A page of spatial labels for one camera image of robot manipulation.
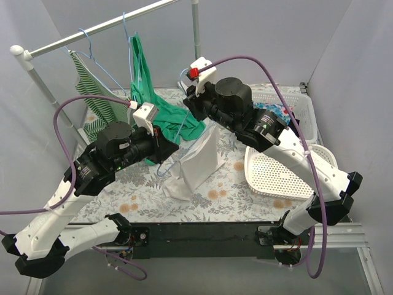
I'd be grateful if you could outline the white tank top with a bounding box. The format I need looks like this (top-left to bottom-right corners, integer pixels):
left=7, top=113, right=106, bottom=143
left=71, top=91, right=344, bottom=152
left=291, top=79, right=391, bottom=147
left=163, top=125, right=224, bottom=201

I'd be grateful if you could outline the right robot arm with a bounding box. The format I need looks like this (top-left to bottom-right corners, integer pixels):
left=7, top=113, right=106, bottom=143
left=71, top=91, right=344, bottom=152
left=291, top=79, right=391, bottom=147
left=183, top=77, right=363, bottom=245

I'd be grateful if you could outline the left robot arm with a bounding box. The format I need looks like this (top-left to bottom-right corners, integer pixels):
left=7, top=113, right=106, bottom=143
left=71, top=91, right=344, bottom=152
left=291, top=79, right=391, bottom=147
left=1, top=122, right=179, bottom=278

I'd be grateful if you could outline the green striped tank top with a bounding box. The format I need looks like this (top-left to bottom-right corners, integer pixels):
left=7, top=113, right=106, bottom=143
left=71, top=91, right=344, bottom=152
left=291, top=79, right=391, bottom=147
left=69, top=50, right=133, bottom=142

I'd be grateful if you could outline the blue floral garment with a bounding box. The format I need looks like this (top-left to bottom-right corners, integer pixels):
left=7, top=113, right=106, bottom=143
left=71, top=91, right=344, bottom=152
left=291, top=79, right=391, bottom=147
left=254, top=102, right=291, bottom=125

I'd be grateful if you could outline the green t-shirt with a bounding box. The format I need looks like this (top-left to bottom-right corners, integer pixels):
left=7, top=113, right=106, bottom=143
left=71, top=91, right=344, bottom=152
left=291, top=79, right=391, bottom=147
left=131, top=35, right=206, bottom=144

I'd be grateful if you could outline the black garment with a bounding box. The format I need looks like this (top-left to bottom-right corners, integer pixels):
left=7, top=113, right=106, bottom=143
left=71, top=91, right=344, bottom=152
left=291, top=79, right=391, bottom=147
left=287, top=112, right=300, bottom=127

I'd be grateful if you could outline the white laundry basket upright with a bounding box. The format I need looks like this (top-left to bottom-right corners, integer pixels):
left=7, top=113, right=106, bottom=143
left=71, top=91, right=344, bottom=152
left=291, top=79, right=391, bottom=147
left=252, top=90, right=317, bottom=143

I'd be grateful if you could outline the white laundry basket tipped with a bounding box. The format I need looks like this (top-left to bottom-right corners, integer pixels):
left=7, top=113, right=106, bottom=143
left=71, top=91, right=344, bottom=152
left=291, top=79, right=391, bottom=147
left=244, top=144, right=340, bottom=200

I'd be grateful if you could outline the floral patterned table mat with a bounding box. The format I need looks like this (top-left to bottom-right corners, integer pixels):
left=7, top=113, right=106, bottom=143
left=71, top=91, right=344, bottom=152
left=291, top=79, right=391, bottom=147
left=72, top=127, right=302, bottom=223

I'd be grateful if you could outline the white clothes rack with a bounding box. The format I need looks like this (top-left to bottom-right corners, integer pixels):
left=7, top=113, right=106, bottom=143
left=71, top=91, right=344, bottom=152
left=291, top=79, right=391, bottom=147
left=9, top=0, right=227, bottom=194

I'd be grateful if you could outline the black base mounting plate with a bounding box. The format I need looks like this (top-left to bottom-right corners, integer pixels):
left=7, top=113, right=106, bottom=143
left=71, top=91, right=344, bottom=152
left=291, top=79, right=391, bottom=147
left=130, top=222, right=290, bottom=259

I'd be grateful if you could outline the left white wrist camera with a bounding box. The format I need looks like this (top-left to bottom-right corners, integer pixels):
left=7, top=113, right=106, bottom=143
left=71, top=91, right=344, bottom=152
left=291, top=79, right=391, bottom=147
left=128, top=101, right=159, bottom=136

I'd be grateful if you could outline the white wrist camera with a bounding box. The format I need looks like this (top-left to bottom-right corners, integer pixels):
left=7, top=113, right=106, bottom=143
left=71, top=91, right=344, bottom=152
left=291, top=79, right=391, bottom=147
left=187, top=57, right=217, bottom=96
left=128, top=101, right=159, bottom=136

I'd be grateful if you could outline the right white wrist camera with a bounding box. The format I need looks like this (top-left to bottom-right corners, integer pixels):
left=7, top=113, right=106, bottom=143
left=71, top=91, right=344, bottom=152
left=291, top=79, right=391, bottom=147
left=187, top=57, right=217, bottom=96

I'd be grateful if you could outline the blue wire hanger with striped top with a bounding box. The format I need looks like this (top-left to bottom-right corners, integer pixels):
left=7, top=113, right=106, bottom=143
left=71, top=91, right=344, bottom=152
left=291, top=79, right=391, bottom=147
left=64, top=28, right=128, bottom=97

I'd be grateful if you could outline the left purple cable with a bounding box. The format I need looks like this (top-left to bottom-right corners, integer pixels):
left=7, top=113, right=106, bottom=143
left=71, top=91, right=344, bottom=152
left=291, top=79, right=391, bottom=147
left=0, top=95, right=148, bottom=281

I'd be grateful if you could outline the purple cable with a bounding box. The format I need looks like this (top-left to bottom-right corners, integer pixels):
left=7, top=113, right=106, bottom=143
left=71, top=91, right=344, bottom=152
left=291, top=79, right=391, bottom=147
left=199, top=55, right=328, bottom=279
left=0, top=95, right=148, bottom=281

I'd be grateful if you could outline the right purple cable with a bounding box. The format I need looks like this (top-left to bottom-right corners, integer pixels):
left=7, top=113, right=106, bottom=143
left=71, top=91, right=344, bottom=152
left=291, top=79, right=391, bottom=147
left=199, top=55, right=328, bottom=279

